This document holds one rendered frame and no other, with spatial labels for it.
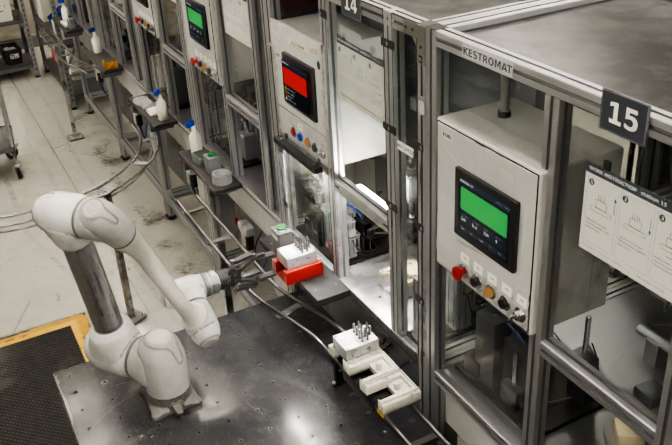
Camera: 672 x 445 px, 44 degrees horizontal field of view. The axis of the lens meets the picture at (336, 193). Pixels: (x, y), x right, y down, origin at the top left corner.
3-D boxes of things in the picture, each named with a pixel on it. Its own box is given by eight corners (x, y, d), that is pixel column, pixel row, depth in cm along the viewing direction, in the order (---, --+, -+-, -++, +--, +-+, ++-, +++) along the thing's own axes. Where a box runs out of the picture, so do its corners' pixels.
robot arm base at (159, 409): (156, 429, 280) (154, 417, 278) (138, 392, 298) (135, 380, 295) (207, 410, 288) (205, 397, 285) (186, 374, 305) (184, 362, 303)
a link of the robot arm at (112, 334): (132, 389, 290) (83, 374, 299) (158, 356, 302) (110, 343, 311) (66, 216, 246) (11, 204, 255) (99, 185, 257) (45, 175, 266)
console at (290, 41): (273, 132, 328) (262, 19, 307) (336, 117, 339) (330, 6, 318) (322, 171, 295) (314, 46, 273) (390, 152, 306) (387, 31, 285)
